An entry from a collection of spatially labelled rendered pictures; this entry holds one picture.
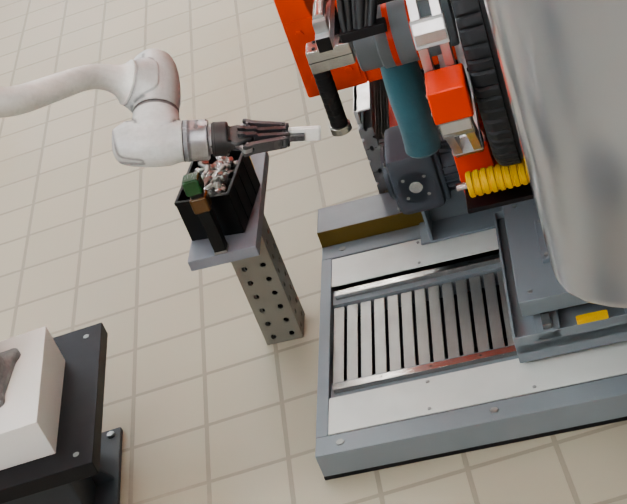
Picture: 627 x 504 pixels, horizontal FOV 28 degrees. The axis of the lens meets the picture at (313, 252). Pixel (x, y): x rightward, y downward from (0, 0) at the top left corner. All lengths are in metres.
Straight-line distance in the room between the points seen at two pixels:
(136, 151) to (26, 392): 0.60
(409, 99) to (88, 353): 0.98
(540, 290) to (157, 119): 0.93
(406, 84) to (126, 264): 1.39
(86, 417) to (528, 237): 1.11
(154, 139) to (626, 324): 1.11
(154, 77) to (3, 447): 0.87
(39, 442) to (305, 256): 1.11
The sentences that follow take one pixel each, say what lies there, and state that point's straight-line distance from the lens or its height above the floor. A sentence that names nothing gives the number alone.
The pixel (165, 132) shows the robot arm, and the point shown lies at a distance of 2.69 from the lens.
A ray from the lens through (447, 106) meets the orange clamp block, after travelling 2.35.
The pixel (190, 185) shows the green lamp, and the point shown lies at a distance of 2.81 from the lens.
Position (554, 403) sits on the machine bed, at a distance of 2.80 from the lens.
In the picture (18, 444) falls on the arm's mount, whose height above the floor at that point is 0.36.
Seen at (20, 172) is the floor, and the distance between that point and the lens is 4.71.
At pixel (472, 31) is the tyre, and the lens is 2.34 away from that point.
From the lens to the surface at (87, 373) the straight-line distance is 3.02.
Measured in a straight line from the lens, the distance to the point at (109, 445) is 3.26.
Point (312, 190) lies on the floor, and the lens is 3.87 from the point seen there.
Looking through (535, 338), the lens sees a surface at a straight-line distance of 2.85.
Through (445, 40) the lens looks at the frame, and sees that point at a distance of 2.39.
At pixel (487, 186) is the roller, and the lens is 2.71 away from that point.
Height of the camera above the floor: 2.02
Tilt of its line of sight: 34 degrees down
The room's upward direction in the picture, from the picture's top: 21 degrees counter-clockwise
